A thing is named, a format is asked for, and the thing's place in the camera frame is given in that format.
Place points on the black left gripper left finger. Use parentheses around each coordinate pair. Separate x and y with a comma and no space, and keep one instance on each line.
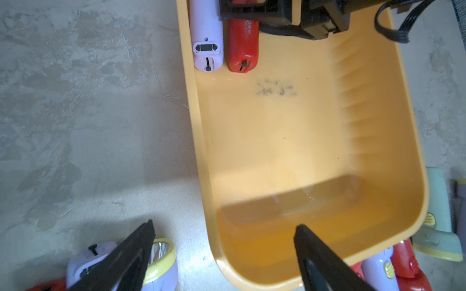
(109,266)

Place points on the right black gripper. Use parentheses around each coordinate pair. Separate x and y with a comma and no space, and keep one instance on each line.
(310,20)

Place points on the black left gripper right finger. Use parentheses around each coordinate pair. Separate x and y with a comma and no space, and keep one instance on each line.
(321,268)

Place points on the dark red flashlight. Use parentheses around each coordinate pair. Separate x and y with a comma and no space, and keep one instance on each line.
(243,45)

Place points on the red flashlight group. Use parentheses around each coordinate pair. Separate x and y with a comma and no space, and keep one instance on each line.
(408,274)
(54,285)

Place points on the yellow plastic storage tray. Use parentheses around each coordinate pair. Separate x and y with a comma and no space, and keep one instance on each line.
(320,133)

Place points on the pale green flashlight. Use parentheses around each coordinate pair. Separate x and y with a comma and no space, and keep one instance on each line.
(436,237)

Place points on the red flashlight white logo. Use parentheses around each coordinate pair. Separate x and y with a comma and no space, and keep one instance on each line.
(357,268)

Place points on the purple flashlight yellow head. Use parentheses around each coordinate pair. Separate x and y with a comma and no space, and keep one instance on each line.
(161,274)

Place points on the purple flashlight right group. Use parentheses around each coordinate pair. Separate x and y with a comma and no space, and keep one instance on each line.
(379,271)

